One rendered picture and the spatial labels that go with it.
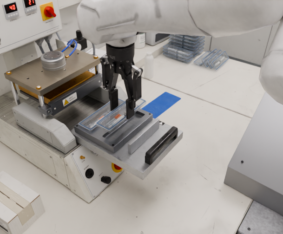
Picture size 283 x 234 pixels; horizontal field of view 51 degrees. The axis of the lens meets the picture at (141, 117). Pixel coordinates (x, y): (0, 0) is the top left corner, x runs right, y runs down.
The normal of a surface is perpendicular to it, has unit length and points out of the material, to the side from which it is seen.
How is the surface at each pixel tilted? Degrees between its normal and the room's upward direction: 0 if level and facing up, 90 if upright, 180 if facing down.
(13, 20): 90
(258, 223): 0
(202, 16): 111
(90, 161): 65
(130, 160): 0
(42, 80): 0
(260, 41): 90
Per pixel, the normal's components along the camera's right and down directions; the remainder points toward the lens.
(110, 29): -0.65, 0.66
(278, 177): -0.44, -0.24
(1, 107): 0.00, -0.79
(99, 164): 0.73, 0.00
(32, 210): 0.84, 0.33
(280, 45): -0.92, -0.29
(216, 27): -0.50, 0.85
